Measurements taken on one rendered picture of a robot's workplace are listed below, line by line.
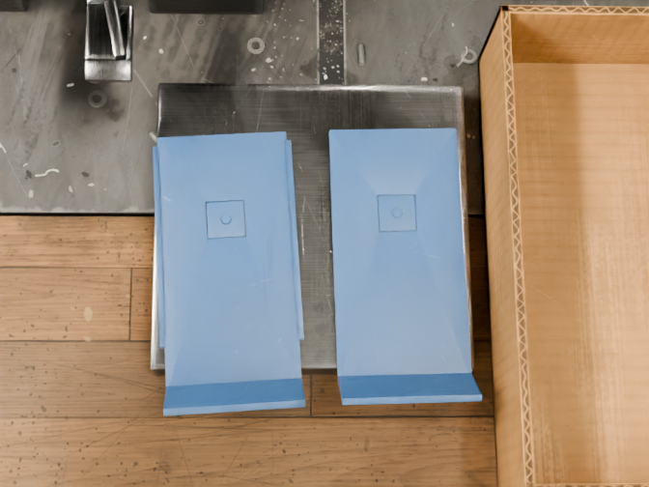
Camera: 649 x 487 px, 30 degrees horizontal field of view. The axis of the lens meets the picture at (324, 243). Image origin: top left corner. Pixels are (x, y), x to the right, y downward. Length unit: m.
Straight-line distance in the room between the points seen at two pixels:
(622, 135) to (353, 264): 0.18
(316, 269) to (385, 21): 0.16
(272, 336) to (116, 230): 0.11
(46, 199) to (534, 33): 0.28
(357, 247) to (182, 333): 0.10
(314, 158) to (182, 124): 0.08
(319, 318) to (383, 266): 0.04
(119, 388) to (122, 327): 0.03
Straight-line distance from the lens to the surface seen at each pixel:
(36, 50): 0.72
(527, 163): 0.69
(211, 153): 0.66
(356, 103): 0.68
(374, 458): 0.65
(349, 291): 0.64
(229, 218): 0.65
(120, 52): 0.61
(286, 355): 0.63
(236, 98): 0.68
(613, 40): 0.70
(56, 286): 0.67
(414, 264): 0.65
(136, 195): 0.68
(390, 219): 0.65
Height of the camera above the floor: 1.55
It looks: 75 degrees down
